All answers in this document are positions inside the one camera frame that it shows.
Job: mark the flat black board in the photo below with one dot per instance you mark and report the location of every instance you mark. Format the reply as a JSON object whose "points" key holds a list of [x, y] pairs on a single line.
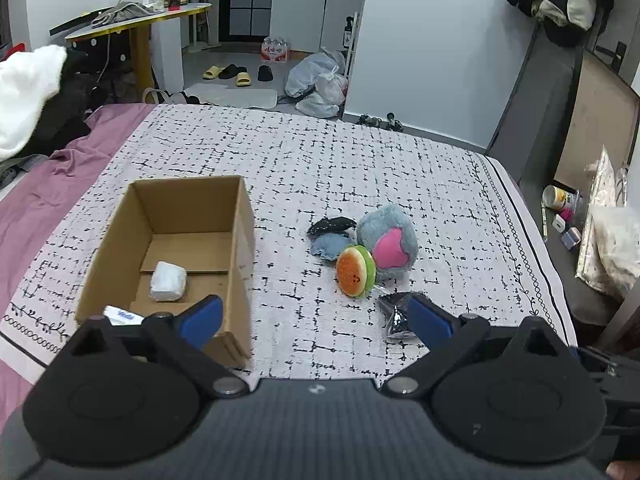
{"points": [[75, 22]]}

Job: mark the white floor mat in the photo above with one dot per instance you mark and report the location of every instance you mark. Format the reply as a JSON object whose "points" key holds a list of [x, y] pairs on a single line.
{"points": [[235, 95]]}

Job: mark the large grey plastic bag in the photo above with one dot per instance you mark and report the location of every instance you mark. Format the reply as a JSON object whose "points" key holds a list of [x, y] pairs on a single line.
{"points": [[312, 70]]}

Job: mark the small purple cube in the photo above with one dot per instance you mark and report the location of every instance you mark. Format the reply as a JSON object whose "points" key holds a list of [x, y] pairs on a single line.
{"points": [[571, 238]]}

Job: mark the small pink item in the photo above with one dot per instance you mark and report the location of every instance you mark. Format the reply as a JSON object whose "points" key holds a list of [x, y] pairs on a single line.
{"points": [[567, 214]]}

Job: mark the water bottle pack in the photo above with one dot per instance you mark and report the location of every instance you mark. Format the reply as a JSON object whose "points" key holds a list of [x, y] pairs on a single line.
{"points": [[275, 50]]}

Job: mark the dark grey leaning panel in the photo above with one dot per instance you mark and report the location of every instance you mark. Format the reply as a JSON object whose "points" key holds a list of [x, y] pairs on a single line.
{"points": [[545, 110]]}

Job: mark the dark glass door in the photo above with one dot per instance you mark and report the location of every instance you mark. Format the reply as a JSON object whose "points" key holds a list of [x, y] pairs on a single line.
{"points": [[245, 0]]}

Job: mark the grey crumpled clothes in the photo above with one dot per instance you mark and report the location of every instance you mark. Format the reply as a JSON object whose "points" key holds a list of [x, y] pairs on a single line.
{"points": [[22, 167]]}

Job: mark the white cabinet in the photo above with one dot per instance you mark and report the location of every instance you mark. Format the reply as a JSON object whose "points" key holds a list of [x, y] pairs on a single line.
{"points": [[310, 15]]}

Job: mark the purple bed sheet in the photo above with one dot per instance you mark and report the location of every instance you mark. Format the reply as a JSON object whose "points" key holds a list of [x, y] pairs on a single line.
{"points": [[40, 200]]}

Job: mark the black metal floor item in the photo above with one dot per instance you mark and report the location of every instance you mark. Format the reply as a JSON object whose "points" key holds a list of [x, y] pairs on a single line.
{"points": [[380, 121]]}

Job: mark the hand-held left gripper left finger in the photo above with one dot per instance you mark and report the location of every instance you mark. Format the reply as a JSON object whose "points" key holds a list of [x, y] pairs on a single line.
{"points": [[202, 322]]}

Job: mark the yellow slipper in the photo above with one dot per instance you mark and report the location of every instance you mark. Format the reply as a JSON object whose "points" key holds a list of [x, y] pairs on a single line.
{"points": [[242, 79], [212, 72]]}

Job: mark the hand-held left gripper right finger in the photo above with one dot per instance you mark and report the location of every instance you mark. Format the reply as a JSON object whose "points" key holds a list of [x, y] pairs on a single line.
{"points": [[430, 321]]}

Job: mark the black glitter packet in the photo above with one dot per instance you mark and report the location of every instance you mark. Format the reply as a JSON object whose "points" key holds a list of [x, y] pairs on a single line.
{"points": [[395, 317]]}

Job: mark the grey tote bag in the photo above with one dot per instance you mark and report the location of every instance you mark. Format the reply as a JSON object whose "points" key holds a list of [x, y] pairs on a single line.
{"points": [[167, 96]]}

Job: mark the black cloth piece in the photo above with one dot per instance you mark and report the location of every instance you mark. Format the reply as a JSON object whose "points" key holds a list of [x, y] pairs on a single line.
{"points": [[332, 225]]}

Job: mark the black slipper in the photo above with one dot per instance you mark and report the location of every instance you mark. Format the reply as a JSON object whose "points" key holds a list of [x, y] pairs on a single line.
{"points": [[232, 71], [265, 73]]}

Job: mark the small grey plastic bag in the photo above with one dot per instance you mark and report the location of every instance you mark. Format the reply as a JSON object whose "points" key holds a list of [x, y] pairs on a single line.
{"points": [[317, 106]]}

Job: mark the blue denim pouch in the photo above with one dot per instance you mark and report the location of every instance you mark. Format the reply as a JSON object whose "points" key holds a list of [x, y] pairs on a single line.
{"points": [[330, 246]]}

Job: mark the white narrow rack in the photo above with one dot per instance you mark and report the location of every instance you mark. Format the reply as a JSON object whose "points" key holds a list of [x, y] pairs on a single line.
{"points": [[356, 35]]}

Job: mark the white fleece blanket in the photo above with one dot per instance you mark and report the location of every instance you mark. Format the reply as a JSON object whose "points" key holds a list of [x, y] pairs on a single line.
{"points": [[25, 90]]}

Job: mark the oval table with yellow edge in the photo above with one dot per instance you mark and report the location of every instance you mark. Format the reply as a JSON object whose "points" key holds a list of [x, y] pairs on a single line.
{"points": [[142, 45]]}

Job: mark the white tissue packet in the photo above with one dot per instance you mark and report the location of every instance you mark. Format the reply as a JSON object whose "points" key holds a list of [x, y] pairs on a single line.
{"points": [[168, 281]]}

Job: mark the black and white patterned bedspread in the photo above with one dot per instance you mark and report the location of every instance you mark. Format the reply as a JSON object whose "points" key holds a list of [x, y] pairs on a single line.
{"points": [[350, 160]]}

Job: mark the dark bottle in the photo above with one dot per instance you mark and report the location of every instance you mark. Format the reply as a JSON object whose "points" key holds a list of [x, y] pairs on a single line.
{"points": [[348, 30]]}

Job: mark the grey plush with pink heart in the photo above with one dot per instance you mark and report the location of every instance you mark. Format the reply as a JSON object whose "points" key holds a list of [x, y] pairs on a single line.
{"points": [[382, 222]]}

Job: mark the clear plastic wrapped bags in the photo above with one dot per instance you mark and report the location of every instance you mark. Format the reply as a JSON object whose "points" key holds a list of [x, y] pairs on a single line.
{"points": [[612, 235]]}

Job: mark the black clothes pile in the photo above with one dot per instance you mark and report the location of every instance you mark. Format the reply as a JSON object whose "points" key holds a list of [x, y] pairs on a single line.
{"points": [[65, 115]]}

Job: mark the white and yellow cup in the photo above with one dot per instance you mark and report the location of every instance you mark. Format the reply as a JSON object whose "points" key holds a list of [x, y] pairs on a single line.
{"points": [[557, 197]]}

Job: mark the grey cloth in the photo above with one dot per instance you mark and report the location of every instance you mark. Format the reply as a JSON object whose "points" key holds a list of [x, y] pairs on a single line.
{"points": [[125, 12]]}

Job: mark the red cloth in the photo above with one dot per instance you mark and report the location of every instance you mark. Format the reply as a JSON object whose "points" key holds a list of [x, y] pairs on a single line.
{"points": [[12, 47]]}

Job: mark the blue label tissue pack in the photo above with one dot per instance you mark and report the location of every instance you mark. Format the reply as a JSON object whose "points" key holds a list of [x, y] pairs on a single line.
{"points": [[122, 316]]}

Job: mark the brown leaning board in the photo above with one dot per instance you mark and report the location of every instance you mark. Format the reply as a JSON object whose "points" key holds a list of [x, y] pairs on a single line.
{"points": [[595, 125]]}

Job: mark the brown cardboard box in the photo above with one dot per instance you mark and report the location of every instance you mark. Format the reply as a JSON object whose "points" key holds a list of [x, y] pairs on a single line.
{"points": [[172, 205]]}

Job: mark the burger plush toy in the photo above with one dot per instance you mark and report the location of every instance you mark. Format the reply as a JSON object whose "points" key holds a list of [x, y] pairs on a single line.
{"points": [[355, 270]]}

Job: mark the white plastic bag red print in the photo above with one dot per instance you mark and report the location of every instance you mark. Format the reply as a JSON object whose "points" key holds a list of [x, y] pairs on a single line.
{"points": [[334, 89]]}

